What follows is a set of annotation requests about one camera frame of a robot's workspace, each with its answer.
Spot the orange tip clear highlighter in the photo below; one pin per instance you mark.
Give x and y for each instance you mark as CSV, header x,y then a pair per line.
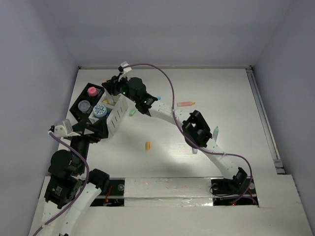
x,y
109,98

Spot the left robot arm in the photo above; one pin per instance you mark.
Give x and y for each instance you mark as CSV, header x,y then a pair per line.
x,y
72,186

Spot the black organizer box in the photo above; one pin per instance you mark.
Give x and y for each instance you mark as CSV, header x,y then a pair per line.
x,y
85,96

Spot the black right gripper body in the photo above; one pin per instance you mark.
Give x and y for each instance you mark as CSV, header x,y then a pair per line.
x,y
125,89

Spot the green highlighter cap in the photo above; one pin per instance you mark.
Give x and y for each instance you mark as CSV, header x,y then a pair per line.
x,y
132,112

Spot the blue slime jar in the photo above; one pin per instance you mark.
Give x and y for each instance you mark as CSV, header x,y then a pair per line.
x,y
100,111

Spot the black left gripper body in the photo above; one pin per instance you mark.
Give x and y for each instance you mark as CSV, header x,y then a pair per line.
x,y
86,138

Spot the amber highlighter cap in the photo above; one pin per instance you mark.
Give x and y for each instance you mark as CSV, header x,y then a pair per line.
x,y
147,145

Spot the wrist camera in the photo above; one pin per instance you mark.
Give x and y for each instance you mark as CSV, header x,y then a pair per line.
x,y
124,69
63,129

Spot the yellow highlighter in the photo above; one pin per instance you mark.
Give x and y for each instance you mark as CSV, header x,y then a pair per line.
x,y
106,101

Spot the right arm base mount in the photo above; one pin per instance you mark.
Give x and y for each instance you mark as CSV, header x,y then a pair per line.
x,y
227,192

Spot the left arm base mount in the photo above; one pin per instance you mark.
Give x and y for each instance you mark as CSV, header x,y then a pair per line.
x,y
114,197

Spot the clear jar of clips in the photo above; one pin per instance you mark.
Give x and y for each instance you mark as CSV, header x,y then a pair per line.
x,y
84,106

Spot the white slotted organizer box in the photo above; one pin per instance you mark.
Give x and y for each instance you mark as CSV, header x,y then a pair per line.
x,y
116,113

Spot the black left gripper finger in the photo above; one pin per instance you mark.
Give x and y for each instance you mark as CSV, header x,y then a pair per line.
x,y
81,125
100,128

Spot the green highlighter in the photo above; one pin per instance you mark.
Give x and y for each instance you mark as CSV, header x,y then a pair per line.
x,y
215,133

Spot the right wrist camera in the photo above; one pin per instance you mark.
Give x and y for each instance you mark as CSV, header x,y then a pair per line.
x,y
124,69

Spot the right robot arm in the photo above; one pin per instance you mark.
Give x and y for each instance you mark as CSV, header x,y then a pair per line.
x,y
193,126

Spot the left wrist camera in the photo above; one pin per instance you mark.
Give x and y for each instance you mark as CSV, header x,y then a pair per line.
x,y
63,129

